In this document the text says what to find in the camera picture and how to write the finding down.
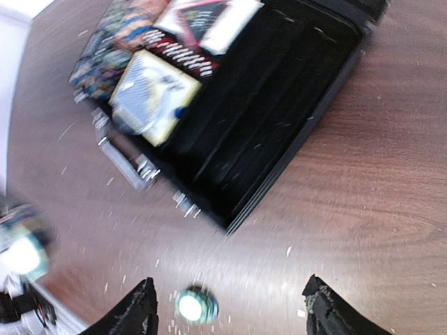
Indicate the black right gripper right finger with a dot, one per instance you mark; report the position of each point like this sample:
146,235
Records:
329,314

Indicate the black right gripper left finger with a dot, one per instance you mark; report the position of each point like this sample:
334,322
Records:
135,314

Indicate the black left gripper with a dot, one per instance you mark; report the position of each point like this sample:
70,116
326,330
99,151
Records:
23,307

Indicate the green poker chip stack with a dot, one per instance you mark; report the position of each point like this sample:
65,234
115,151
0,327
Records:
197,305

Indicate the black poker set case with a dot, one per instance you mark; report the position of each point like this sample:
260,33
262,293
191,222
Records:
257,105

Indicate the triangular all-in button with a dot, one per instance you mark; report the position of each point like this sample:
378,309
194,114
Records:
195,19

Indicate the blue yellow card deck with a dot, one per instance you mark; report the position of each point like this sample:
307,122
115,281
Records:
150,97

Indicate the left row of poker chips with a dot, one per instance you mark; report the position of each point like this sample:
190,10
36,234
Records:
100,66

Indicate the row of poker chips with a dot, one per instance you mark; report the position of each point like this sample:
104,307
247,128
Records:
138,19
100,66

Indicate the right row of poker chips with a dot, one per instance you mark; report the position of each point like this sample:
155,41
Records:
138,19

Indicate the white card deck box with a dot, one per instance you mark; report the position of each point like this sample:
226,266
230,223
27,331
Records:
223,32

